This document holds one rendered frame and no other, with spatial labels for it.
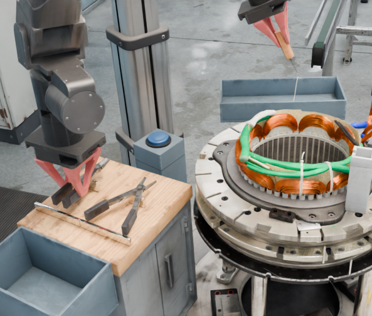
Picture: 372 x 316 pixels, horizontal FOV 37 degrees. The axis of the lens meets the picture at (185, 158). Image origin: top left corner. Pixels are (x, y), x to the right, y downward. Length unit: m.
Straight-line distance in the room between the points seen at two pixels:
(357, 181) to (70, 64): 0.40
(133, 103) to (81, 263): 0.50
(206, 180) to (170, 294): 0.23
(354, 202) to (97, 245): 0.36
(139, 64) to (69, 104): 0.51
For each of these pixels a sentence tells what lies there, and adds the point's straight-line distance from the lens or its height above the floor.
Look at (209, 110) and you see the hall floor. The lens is 3.27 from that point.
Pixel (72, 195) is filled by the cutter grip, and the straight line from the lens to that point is 0.83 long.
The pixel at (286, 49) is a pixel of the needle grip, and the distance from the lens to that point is 1.10.
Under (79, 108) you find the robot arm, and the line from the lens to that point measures 0.68.
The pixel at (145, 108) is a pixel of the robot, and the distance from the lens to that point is 1.22.
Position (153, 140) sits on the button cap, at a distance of 1.04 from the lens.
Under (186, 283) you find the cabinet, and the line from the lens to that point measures 1.00.
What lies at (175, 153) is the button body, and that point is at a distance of 1.05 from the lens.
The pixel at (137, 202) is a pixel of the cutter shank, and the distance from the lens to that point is 0.82.
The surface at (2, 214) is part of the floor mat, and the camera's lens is 2.68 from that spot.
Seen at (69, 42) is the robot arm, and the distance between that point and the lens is 0.73.
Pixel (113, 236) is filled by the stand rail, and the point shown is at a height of 1.07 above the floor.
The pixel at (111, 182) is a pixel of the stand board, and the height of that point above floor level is 1.06.
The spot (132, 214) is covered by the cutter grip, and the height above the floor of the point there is 1.09.
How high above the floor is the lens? 1.59
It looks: 34 degrees down
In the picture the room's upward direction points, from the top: 4 degrees counter-clockwise
